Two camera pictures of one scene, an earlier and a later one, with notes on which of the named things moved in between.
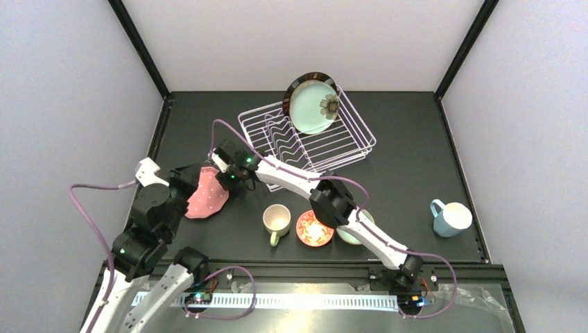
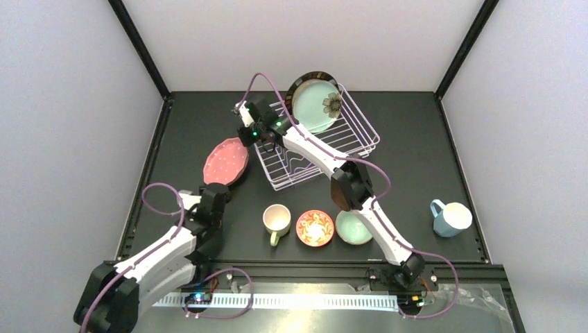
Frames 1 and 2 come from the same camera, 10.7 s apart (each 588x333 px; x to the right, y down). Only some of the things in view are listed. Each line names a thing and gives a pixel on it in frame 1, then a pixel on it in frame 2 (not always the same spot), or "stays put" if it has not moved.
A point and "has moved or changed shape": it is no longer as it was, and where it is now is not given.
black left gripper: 191,176 → 220,189
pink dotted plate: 209,196 has moved or changed shape
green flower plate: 314,106 stays put
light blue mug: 453,218 stays put
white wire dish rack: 268,134 stays put
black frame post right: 485,12 stays put
